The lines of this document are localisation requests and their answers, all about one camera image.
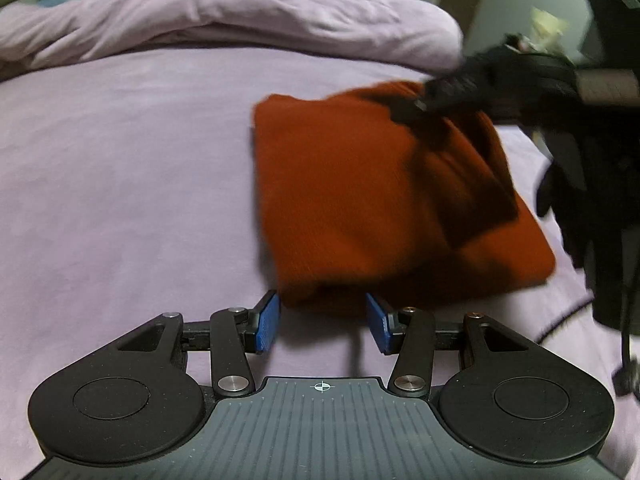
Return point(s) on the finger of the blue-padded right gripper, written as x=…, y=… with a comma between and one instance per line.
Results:
x=408, y=334

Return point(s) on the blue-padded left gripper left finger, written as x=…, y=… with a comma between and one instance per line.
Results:
x=233, y=334

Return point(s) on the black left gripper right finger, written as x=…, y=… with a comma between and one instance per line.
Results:
x=456, y=93

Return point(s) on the rust red knit cardigan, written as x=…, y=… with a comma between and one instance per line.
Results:
x=363, y=192

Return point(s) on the lilac rumpled duvet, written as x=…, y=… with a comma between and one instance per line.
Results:
x=411, y=33

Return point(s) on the cream paper bouquet wrap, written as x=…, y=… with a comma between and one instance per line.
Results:
x=547, y=29

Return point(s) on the lilac bed sheet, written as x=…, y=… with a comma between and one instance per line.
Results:
x=127, y=192

